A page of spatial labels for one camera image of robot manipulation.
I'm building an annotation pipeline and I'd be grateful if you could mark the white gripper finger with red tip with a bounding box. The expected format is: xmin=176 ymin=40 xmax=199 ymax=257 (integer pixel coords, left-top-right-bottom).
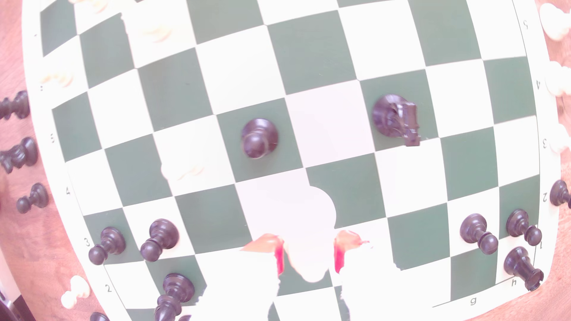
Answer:
xmin=335 ymin=229 xmax=435 ymax=321
xmin=196 ymin=234 xmax=285 ymax=321

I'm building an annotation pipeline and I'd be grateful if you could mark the black chess bishop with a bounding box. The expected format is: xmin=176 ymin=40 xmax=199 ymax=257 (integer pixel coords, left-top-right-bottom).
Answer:
xmin=154 ymin=273 xmax=195 ymax=321

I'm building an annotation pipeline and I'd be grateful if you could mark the black chess pawn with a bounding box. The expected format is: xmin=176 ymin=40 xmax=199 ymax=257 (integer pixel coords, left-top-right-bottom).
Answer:
xmin=16 ymin=182 xmax=50 ymax=214
xmin=549 ymin=179 xmax=571 ymax=209
xmin=506 ymin=209 xmax=543 ymax=247
xmin=88 ymin=226 xmax=127 ymax=266
xmin=139 ymin=218 xmax=180 ymax=263
xmin=459 ymin=213 xmax=499 ymax=256
xmin=241 ymin=118 xmax=279 ymax=160

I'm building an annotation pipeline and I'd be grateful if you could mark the black chess rook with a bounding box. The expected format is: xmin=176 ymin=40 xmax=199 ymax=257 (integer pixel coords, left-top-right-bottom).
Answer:
xmin=0 ymin=90 xmax=31 ymax=121
xmin=503 ymin=246 xmax=545 ymax=292

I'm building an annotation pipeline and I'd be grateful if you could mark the black chess knight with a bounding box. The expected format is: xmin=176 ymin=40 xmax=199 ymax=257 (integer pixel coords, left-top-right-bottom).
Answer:
xmin=372 ymin=94 xmax=422 ymax=147
xmin=0 ymin=136 xmax=39 ymax=174

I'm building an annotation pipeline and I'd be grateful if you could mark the white chess knight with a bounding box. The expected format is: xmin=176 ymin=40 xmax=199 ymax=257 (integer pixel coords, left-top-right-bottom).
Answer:
xmin=544 ymin=61 xmax=571 ymax=98
xmin=134 ymin=20 xmax=175 ymax=44

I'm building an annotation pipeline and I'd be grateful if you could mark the white chess bishop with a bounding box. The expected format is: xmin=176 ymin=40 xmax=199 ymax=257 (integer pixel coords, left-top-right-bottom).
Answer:
xmin=539 ymin=2 xmax=571 ymax=42

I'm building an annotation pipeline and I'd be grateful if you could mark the green and cream chessboard mat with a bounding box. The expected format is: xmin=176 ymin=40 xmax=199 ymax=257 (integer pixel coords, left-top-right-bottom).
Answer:
xmin=20 ymin=0 xmax=564 ymax=321

